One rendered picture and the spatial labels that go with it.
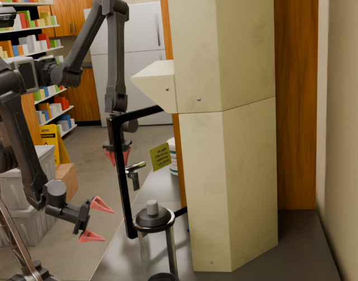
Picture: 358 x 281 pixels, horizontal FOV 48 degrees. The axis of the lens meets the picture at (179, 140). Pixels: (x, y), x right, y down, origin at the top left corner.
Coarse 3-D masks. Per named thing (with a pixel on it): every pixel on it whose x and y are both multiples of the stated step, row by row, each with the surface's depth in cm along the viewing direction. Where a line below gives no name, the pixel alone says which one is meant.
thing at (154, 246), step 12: (144, 228) 98; (156, 228) 97; (168, 228) 99; (144, 240) 100; (156, 240) 99; (168, 240) 101; (144, 252) 101; (156, 252) 100; (168, 252) 102; (144, 264) 103; (156, 264) 101; (168, 264) 102; (144, 276) 105; (156, 276) 102; (168, 276) 103
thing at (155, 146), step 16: (128, 112) 118; (160, 112) 125; (128, 128) 118; (144, 128) 122; (160, 128) 126; (176, 128) 130; (128, 144) 119; (144, 144) 123; (160, 144) 127; (176, 144) 131; (128, 160) 120; (144, 160) 124; (160, 160) 128; (176, 160) 133; (128, 176) 121; (144, 176) 125; (160, 176) 129; (176, 176) 134; (144, 192) 126; (160, 192) 131; (176, 192) 135; (176, 208) 137
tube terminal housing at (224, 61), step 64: (192, 0) 93; (256, 0) 100; (192, 64) 98; (256, 64) 104; (192, 128) 103; (256, 128) 109; (192, 192) 108; (256, 192) 114; (192, 256) 115; (256, 256) 120
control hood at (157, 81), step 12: (168, 60) 129; (144, 72) 107; (156, 72) 105; (168, 72) 103; (144, 84) 101; (156, 84) 101; (168, 84) 100; (156, 96) 102; (168, 96) 101; (168, 108) 102
